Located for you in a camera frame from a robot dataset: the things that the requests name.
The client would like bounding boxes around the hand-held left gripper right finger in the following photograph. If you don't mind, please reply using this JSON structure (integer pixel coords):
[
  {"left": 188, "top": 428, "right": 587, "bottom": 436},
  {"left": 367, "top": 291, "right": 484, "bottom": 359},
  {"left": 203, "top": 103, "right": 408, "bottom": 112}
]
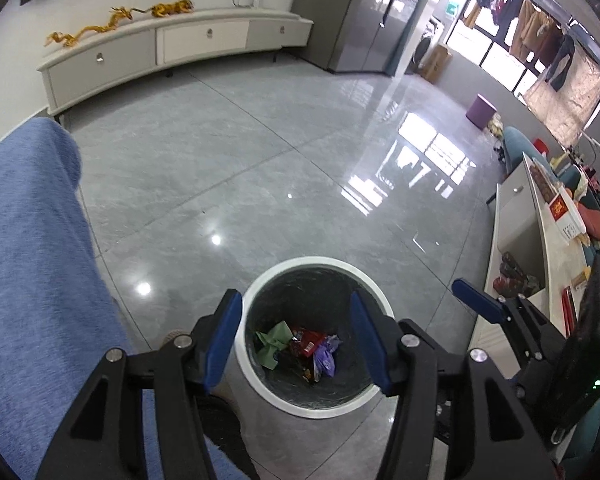
[{"left": 349, "top": 290, "right": 556, "bottom": 480}]

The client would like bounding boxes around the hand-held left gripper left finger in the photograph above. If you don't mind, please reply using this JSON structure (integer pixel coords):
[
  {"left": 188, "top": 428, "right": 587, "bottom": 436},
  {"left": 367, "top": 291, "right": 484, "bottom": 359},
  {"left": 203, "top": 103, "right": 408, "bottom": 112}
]
[{"left": 36, "top": 288, "right": 244, "bottom": 480}]

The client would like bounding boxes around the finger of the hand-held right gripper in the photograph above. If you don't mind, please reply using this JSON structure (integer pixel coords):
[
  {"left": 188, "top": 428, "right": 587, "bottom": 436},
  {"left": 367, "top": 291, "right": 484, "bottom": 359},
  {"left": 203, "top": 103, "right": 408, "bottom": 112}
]
[{"left": 451, "top": 278, "right": 568, "bottom": 367}]

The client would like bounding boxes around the white round trash bin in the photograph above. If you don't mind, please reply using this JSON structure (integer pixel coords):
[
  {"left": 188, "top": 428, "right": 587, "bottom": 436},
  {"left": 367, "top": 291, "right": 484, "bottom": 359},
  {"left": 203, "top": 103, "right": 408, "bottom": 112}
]
[{"left": 234, "top": 256, "right": 396, "bottom": 418}]

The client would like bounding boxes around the flat red box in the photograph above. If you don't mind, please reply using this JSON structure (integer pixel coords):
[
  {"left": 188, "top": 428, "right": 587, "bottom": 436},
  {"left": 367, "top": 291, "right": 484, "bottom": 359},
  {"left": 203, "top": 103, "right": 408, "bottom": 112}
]
[{"left": 560, "top": 285, "right": 579, "bottom": 337}]

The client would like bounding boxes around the purple crumpled wrapper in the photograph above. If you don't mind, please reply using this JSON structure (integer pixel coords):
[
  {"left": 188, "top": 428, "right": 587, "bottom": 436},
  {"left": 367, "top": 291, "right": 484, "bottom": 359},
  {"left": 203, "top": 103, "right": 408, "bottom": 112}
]
[{"left": 310, "top": 335, "right": 344, "bottom": 382}]

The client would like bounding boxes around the green crumpled wrapper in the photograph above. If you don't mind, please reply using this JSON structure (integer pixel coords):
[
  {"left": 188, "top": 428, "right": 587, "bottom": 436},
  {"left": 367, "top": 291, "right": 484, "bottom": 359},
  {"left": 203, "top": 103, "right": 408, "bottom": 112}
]
[{"left": 254, "top": 321, "right": 294, "bottom": 371}]

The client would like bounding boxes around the red crumpled wrapper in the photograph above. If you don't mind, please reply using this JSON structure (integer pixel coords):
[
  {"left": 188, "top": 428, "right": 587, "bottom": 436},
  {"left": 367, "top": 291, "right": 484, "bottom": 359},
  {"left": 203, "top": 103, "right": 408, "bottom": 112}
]
[{"left": 287, "top": 327, "right": 329, "bottom": 361}]

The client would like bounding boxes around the white coffee table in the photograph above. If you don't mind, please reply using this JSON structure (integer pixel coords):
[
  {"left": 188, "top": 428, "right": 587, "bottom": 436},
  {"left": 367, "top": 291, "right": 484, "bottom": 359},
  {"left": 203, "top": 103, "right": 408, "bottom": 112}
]
[{"left": 467, "top": 152, "right": 600, "bottom": 377}]

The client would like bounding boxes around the red and white box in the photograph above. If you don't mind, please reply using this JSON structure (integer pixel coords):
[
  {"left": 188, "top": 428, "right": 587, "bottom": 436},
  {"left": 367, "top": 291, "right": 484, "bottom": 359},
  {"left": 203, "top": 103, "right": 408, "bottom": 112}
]
[{"left": 549, "top": 195, "right": 589, "bottom": 242}]

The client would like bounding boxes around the teal sofa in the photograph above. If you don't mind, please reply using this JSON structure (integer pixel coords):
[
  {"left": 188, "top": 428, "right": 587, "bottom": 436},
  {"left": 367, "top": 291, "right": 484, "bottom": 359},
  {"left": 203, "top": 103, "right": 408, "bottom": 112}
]
[{"left": 501, "top": 126, "right": 600, "bottom": 261}]

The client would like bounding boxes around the purple stool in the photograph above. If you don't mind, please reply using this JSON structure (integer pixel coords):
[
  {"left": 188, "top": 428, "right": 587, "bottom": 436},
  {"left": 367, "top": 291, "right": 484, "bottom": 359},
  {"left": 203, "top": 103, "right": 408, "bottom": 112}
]
[{"left": 466, "top": 93, "right": 499, "bottom": 131}]

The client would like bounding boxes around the blue fluffy rug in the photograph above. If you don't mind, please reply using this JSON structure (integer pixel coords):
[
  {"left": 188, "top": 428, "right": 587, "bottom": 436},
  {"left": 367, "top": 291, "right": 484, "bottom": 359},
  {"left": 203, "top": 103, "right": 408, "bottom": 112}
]
[{"left": 0, "top": 117, "right": 253, "bottom": 480}]

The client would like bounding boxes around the brown patterned hanging blanket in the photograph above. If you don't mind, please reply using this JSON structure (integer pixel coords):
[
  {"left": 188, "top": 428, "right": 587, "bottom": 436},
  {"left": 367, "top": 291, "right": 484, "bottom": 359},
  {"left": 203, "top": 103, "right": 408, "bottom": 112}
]
[{"left": 522, "top": 52, "right": 600, "bottom": 149}]

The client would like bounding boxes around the cardboard box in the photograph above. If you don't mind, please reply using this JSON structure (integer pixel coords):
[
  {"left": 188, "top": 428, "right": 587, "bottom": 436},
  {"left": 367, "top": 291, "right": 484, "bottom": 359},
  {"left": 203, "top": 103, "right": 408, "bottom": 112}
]
[{"left": 422, "top": 44, "right": 454, "bottom": 85}]

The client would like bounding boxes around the white washing machine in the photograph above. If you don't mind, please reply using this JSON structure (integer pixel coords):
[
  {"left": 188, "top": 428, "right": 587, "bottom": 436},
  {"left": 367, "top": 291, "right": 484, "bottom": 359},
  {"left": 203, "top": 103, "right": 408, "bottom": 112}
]
[{"left": 410, "top": 17, "right": 443, "bottom": 74}]

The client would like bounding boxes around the row of hanging clothes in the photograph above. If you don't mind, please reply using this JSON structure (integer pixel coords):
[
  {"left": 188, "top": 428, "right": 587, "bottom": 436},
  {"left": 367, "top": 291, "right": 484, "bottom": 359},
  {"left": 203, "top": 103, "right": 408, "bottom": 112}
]
[{"left": 462, "top": 0, "right": 579, "bottom": 94}]

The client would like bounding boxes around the white low tv cabinet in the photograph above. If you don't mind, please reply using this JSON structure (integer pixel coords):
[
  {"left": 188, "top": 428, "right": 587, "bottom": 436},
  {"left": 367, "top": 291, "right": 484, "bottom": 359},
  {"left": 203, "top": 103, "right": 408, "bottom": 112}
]
[{"left": 36, "top": 6, "right": 315, "bottom": 117}]

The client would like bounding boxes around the grey refrigerator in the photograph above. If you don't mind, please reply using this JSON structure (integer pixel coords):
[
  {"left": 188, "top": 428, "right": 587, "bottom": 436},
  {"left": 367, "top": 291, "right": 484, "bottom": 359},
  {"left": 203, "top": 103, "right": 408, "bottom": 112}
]
[{"left": 325, "top": 0, "right": 448, "bottom": 79}]

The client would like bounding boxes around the yellow tiger toy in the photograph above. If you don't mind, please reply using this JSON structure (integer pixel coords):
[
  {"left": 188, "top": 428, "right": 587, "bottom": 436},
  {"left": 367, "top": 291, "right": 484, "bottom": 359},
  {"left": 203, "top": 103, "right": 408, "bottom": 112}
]
[{"left": 147, "top": 0, "right": 197, "bottom": 19}]

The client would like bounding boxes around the yellow dragon toy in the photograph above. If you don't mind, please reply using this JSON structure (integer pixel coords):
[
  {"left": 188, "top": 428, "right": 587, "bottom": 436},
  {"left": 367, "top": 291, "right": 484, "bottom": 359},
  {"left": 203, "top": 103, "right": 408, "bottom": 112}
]
[{"left": 47, "top": 6, "right": 136, "bottom": 49}]

